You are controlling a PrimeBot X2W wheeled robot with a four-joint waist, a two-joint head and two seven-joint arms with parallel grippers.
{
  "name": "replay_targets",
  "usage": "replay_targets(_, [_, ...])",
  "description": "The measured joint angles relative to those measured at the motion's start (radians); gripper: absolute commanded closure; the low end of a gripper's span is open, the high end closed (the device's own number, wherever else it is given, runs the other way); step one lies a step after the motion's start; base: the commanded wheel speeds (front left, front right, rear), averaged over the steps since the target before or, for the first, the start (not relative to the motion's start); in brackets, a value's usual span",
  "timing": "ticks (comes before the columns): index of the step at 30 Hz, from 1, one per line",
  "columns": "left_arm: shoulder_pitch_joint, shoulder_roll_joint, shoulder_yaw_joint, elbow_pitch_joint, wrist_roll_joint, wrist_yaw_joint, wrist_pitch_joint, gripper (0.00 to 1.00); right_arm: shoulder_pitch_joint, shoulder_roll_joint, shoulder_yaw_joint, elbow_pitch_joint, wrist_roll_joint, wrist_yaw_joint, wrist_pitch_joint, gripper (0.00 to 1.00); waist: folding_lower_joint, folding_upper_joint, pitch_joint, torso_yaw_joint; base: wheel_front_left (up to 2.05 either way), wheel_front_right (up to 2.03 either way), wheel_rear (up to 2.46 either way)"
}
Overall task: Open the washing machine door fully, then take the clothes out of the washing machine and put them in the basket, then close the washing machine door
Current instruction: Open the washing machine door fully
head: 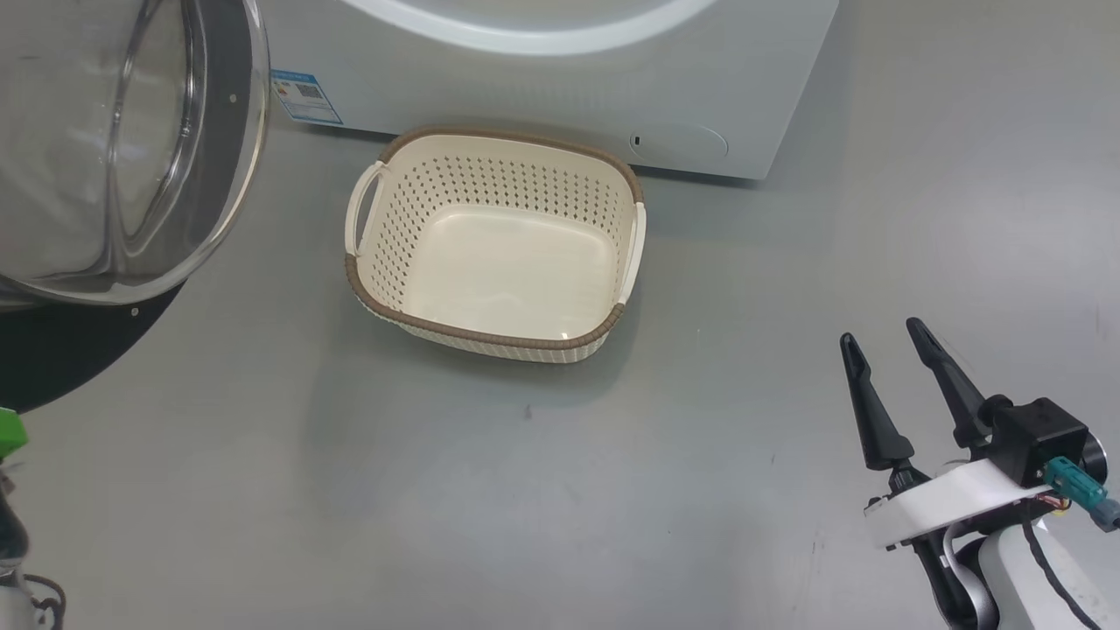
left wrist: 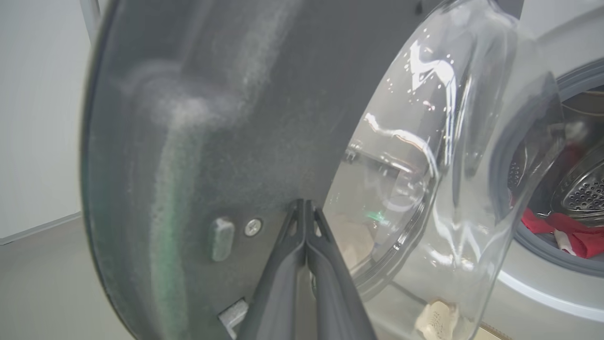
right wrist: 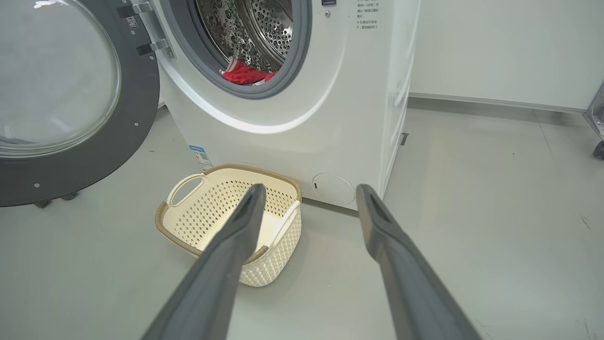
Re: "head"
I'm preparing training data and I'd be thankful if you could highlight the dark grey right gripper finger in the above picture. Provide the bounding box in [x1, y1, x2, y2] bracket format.
[840, 332, 928, 496]
[906, 317, 995, 457]

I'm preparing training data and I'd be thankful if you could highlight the right arm cable teal plug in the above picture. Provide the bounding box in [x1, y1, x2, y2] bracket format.
[1019, 455, 1120, 630]

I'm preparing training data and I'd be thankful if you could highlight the cream perforated laundry basket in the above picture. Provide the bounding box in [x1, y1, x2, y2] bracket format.
[344, 127, 648, 364]

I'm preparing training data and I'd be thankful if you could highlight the round glass washing machine door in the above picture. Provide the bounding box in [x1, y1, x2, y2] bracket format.
[0, 0, 271, 414]

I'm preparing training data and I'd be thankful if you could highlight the white washing machine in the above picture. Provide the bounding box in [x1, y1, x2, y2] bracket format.
[258, 0, 841, 181]

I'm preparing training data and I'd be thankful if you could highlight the blue energy label sticker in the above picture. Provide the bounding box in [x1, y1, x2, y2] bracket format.
[270, 70, 344, 127]

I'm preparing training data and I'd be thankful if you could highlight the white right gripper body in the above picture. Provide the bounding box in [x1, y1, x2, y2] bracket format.
[864, 459, 1051, 552]

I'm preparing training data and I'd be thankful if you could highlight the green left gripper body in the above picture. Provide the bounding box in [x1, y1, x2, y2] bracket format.
[0, 407, 30, 461]

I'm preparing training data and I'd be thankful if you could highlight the round filter cover hatch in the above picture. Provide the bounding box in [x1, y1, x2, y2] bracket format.
[629, 122, 730, 164]

